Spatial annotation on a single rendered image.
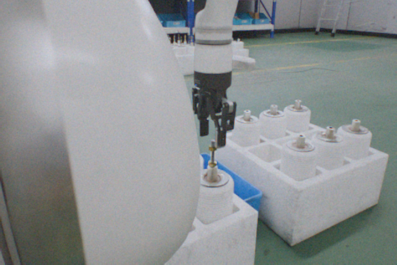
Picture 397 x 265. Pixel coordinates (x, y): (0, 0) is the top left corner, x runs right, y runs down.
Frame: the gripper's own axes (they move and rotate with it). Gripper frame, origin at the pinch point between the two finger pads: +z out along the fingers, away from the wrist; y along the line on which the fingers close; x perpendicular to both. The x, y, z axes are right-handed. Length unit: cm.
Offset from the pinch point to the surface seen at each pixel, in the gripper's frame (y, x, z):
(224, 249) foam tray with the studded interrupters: 7.8, -1.1, 23.3
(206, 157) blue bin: -33.2, 17.9, 24.9
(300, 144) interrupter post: -2.1, 29.2, 9.3
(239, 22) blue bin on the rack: -432, 316, 3
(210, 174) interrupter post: 0.8, -0.6, 8.6
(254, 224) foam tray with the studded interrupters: 7.2, 7.2, 20.6
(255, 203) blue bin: -4.9, 17.5, 25.9
